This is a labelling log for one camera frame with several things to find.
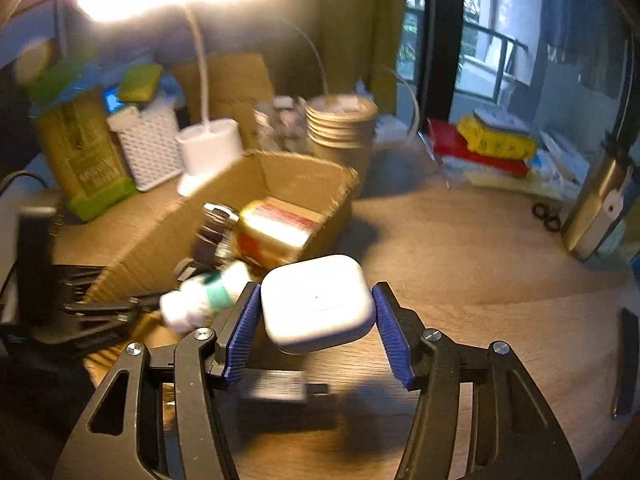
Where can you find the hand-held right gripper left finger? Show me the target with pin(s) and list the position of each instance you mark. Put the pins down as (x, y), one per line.
(240, 340)

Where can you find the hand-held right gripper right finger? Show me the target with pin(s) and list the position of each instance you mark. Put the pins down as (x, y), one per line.
(395, 340)

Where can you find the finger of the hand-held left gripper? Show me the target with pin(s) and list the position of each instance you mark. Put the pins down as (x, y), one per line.
(115, 306)

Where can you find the white pill bottle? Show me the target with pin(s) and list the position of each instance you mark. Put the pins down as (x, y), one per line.
(200, 300)

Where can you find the white earbuds case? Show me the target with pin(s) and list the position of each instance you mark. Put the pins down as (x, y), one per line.
(317, 305)

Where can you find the red gold tin can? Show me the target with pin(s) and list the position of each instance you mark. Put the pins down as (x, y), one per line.
(275, 235)

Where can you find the cardboard box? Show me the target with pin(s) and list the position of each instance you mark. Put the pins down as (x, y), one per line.
(290, 175)

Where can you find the white charger adapter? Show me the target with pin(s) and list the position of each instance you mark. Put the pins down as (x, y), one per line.
(280, 385)

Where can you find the green printed carton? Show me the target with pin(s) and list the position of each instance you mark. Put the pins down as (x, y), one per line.
(85, 160)

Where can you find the white perforated basket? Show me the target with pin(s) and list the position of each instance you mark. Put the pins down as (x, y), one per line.
(150, 155)

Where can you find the white desk lamp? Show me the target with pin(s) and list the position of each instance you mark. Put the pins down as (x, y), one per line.
(207, 152)

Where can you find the black scissors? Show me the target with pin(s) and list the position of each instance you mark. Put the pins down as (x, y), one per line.
(547, 216)

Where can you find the blue white small box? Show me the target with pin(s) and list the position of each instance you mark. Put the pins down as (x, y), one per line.
(115, 100)

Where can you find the red book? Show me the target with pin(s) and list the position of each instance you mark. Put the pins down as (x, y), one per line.
(445, 140)

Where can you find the stack of paper cups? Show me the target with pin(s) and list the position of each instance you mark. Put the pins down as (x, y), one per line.
(340, 135)

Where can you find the cluster of small clear bottles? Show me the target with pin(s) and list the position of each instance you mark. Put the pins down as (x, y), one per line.
(280, 125)

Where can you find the yellow printed packet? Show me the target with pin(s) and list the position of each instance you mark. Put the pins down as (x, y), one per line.
(500, 146)

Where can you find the yellow green sponge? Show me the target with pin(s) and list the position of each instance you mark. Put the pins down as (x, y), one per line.
(140, 82)

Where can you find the green wipes packet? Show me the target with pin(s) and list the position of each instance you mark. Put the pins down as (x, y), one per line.
(55, 85)

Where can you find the black smartphone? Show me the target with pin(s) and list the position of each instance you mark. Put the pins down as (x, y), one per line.
(627, 360)

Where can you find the steel tumbler with tag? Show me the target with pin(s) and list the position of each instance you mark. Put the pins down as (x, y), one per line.
(590, 210)

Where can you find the white blue tissue packs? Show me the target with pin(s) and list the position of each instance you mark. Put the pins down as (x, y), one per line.
(562, 165)

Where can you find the pale green pack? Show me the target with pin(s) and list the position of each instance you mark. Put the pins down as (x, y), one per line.
(616, 237)

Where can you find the grey white flat device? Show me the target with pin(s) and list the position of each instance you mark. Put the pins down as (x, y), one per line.
(500, 120)

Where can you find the brown cardboard package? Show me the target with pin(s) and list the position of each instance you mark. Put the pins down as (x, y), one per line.
(235, 85)

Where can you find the yellow curtain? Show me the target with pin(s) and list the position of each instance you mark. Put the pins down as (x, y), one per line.
(360, 35)

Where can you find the black balcony railing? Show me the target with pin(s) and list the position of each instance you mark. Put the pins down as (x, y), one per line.
(500, 47)

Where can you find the black window frame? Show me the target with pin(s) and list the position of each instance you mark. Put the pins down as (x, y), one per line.
(440, 35)

